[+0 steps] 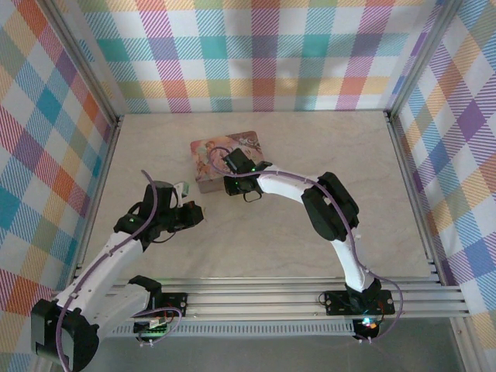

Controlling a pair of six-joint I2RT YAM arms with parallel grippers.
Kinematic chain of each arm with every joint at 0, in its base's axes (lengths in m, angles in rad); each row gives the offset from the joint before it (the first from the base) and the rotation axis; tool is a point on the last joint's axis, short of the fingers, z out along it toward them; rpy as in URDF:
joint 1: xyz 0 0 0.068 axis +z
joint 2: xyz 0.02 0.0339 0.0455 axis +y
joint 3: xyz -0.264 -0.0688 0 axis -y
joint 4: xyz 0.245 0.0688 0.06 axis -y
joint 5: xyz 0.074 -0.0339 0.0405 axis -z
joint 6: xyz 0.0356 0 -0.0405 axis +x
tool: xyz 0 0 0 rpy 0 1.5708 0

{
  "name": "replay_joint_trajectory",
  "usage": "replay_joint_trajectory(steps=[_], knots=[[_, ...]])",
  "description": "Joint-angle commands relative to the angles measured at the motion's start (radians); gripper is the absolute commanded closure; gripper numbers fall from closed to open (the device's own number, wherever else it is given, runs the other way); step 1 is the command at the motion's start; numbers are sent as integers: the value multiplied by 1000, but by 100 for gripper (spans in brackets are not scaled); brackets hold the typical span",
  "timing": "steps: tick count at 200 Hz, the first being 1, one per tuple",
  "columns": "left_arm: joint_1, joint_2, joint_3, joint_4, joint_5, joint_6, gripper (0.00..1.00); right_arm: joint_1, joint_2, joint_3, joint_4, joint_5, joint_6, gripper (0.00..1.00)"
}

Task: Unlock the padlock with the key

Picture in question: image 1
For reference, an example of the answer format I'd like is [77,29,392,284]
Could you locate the aluminium table side rail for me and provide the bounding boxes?
[71,115,123,272]
[385,110,446,286]

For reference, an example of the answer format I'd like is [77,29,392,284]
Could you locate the grey slotted cable duct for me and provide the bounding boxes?
[98,323,356,339]

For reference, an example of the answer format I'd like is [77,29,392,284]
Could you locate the aluminium frame post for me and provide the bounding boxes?
[48,0,125,125]
[383,0,464,119]

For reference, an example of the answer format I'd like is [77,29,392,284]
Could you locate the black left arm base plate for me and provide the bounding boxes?
[146,292,189,319]

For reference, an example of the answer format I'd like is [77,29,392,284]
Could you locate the aluminium mounting rail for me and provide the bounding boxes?
[73,277,470,322]

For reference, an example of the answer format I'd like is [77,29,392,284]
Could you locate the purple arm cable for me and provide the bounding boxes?
[56,169,184,371]
[208,145,406,344]

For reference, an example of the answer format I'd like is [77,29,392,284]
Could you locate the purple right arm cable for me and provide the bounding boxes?
[208,145,406,344]

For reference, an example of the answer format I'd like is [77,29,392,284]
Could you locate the thin black left gripper wire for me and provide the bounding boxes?
[146,226,177,245]

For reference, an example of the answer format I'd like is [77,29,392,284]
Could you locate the pink floral tin box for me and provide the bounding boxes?
[189,130,261,194]

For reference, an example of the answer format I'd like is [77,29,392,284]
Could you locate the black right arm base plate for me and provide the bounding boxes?
[325,289,394,315]

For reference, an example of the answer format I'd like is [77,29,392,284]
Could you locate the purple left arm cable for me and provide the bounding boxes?
[56,169,184,371]

